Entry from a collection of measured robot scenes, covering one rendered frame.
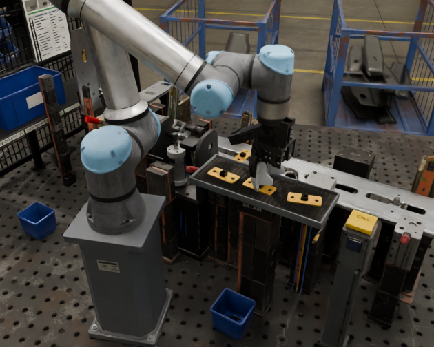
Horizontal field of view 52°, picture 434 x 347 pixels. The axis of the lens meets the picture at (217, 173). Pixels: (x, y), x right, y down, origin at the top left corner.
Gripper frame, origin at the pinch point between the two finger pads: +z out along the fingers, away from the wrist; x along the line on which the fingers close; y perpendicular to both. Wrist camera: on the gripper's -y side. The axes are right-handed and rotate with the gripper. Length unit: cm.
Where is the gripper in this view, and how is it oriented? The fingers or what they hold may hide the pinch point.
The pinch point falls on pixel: (259, 182)
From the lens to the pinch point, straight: 115.5
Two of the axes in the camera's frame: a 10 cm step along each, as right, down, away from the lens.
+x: 5.8, -4.6, 6.8
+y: 8.2, 3.3, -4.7
